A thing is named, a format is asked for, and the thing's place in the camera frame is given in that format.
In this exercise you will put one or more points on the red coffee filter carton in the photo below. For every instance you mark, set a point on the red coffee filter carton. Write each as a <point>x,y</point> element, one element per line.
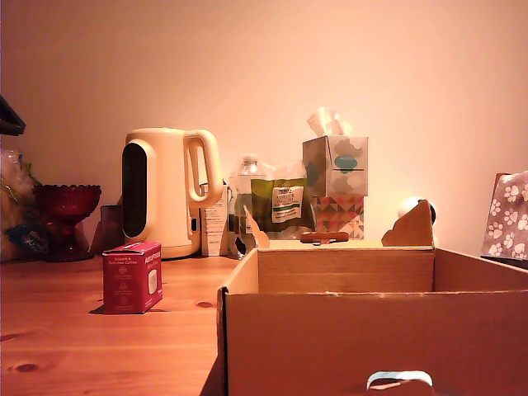
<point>125,278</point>

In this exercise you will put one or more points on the small white printed carton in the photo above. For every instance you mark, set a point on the small white printed carton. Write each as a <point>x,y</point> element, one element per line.
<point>213,231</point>

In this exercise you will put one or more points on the triangle-pattern tissue box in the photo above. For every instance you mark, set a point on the triangle-pattern tissue box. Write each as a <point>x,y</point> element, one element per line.
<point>340,216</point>

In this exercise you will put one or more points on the grey cloud-print tissue box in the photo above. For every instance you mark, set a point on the grey cloud-print tissue box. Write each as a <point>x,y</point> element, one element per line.
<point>344,165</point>

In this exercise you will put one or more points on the large brown cardboard box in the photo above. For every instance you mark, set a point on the large brown cardboard box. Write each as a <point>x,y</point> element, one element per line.
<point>330,338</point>

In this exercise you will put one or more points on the green snack packet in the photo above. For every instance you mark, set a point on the green snack packet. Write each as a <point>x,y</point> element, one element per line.
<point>284,202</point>

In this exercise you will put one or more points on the clear plastic water bottle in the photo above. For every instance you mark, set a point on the clear plastic water bottle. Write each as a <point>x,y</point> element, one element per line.
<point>241,189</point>

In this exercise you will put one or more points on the cream electric kettle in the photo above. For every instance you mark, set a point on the cream electric kettle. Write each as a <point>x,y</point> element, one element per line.
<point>167,194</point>

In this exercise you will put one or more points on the dark glass tumbler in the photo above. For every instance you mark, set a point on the dark glass tumbler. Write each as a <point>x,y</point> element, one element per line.
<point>110,229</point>

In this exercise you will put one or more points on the red glass footed bowl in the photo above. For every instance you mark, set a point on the red glass footed bowl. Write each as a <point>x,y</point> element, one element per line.
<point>66,206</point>

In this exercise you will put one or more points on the dark blue tag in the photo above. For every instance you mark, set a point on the dark blue tag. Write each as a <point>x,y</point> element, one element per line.
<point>29,239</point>

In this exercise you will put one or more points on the grey paw-print cloth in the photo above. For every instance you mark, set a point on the grey paw-print cloth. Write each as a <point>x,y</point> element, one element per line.
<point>509,214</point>

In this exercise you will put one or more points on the clear plastic bag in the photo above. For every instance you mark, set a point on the clear plastic bag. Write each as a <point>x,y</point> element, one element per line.
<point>12,194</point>

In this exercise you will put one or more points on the dark shelf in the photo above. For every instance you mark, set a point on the dark shelf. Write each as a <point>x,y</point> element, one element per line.
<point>10,119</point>

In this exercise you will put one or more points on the small white round camera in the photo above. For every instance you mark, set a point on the small white round camera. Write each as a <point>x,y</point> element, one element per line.
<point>407,206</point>

